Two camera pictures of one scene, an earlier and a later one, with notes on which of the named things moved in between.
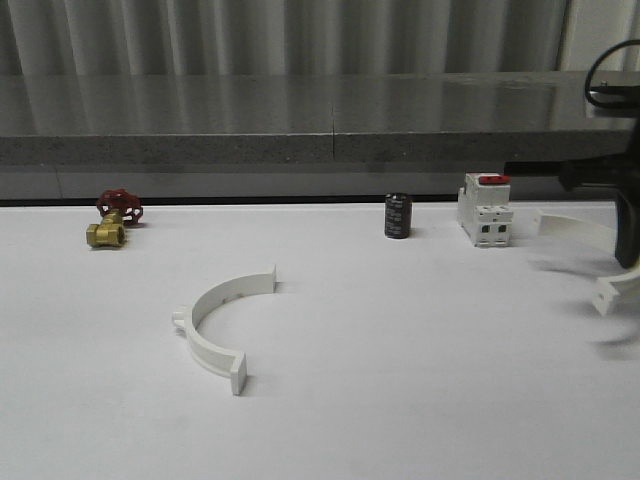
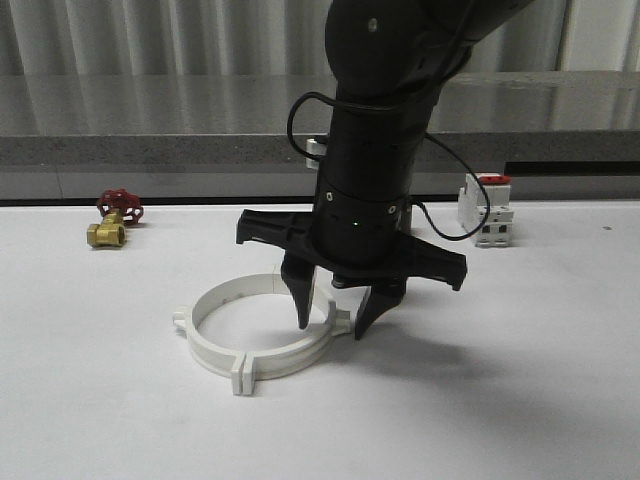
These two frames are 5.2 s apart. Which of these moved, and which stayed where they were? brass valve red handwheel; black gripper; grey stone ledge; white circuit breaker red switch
Moved: black gripper
Stayed: white circuit breaker red switch; grey stone ledge; brass valve red handwheel
